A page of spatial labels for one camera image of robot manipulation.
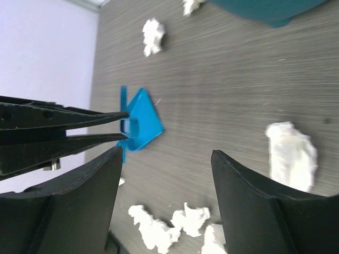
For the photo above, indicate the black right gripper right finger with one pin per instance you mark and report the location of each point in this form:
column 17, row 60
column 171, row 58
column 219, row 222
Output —
column 260, row 215

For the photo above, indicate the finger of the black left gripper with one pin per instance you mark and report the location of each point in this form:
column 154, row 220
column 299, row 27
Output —
column 24, row 114
column 16, row 158

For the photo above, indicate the blue plastic dustpan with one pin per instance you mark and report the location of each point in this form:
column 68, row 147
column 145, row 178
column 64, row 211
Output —
column 142, row 125

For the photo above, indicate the crumpled white paper scrap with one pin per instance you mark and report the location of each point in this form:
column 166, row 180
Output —
column 214, row 240
column 155, row 233
column 293, row 158
column 190, row 6
column 153, row 32
column 190, row 220

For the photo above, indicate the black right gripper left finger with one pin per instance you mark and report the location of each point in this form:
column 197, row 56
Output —
column 68, row 214

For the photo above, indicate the teal plastic waste bin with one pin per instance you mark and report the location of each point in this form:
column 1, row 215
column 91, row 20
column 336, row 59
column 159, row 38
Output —
column 275, row 13

